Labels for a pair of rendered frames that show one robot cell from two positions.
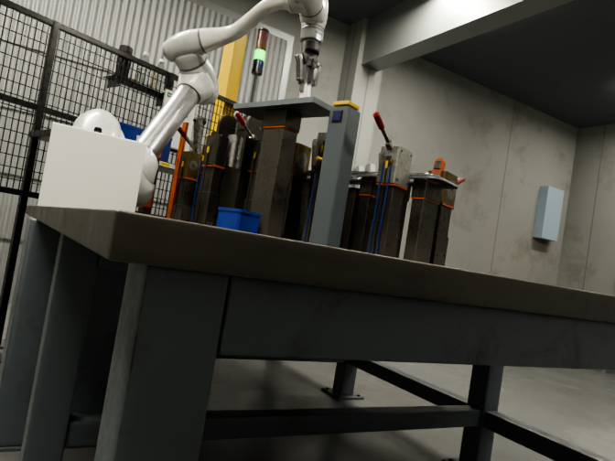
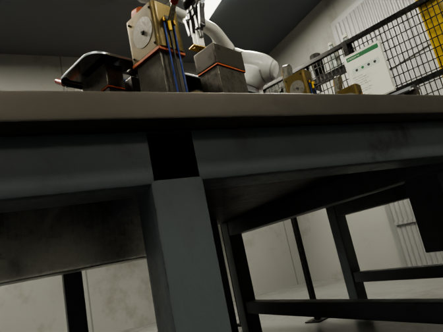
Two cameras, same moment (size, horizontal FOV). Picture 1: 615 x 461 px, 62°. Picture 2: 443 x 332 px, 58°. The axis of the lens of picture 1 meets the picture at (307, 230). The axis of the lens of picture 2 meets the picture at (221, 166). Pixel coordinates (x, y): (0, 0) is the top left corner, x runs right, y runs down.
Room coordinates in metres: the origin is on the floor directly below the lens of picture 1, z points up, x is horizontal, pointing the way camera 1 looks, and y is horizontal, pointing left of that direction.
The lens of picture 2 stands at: (2.00, -1.32, 0.47)
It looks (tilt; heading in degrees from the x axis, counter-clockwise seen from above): 13 degrees up; 92
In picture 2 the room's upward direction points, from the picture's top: 12 degrees counter-clockwise
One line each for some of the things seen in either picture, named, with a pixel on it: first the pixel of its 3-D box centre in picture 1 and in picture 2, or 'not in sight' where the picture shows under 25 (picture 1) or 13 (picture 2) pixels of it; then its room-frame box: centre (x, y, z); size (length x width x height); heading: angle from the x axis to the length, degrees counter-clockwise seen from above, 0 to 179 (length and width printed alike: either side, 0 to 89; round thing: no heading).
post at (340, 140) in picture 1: (334, 180); not in sight; (1.54, -0.06, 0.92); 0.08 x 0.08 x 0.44; 50
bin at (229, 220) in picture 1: (237, 224); not in sight; (1.64, 0.23, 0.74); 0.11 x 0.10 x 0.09; 50
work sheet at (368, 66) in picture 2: (176, 122); (368, 73); (2.84, 0.83, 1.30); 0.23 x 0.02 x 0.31; 140
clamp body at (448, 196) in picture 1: (437, 222); (167, 82); (1.89, -0.48, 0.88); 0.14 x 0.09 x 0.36; 140
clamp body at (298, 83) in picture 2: not in sight; (312, 119); (2.30, 0.03, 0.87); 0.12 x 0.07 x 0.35; 140
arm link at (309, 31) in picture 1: (311, 37); not in sight; (1.97, 0.11, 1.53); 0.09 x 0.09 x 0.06
